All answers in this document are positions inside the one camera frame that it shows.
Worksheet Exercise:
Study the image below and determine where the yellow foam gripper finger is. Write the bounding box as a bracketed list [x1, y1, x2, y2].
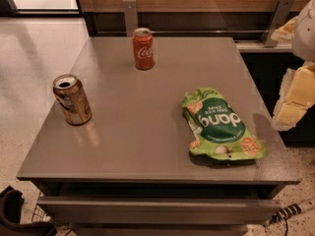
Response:
[272, 62, 315, 131]
[271, 17, 297, 42]

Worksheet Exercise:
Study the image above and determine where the green rice chip bag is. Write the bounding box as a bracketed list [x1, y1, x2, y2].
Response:
[182, 88, 268, 161]

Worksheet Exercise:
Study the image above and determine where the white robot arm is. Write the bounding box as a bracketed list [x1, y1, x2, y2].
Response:
[272, 0, 315, 131]

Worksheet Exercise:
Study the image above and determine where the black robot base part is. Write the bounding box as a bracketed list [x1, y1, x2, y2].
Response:
[0, 186, 57, 236]

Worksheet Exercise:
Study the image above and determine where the grey table with drawers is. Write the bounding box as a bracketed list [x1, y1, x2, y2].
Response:
[18, 37, 299, 236]

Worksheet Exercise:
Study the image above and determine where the orange Coca-Cola can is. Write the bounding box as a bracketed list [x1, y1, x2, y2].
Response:
[132, 28, 155, 70]

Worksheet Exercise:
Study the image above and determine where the gold opened drink can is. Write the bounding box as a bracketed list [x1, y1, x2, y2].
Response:
[53, 74, 93, 125]

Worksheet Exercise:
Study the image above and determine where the striped white black cable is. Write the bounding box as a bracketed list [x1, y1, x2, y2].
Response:
[264, 197, 315, 228]

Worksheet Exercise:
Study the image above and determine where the left metal wall bracket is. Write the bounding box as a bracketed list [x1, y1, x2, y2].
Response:
[123, 0, 138, 36]

